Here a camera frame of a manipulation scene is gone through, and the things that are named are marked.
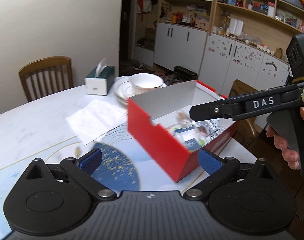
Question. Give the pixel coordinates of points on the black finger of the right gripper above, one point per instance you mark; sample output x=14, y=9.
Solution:
x=211, y=110

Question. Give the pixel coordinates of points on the green white tissue box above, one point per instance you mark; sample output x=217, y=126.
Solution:
x=101, y=79

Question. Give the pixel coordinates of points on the white bowl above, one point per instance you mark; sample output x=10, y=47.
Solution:
x=143, y=82

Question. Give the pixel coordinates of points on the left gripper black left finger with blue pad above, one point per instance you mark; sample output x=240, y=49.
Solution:
x=80, y=171

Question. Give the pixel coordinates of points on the silver foil sachet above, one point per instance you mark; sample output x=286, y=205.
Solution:
x=209, y=129

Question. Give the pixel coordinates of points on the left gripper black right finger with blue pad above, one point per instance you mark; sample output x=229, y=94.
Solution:
x=219, y=171

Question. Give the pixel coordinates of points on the white plate stack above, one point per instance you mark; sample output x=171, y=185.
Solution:
x=124, y=90

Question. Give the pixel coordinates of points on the person's right hand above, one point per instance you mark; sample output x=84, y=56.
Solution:
x=287, y=129

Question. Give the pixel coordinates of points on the wooden wall shelf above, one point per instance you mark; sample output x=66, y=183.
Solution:
x=274, y=22

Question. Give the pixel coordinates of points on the red white cardboard box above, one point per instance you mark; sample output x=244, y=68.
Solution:
x=150, y=116

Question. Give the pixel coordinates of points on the white lower cabinet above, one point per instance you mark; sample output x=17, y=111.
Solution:
x=217, y=60

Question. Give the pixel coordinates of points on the white paper napkin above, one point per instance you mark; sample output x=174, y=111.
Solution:
x=96, y=119

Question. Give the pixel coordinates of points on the black shoe rack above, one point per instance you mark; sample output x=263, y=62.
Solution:
x=184, y=74

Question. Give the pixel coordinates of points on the light blue small carton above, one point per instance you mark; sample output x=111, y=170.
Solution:
x=190, y=138

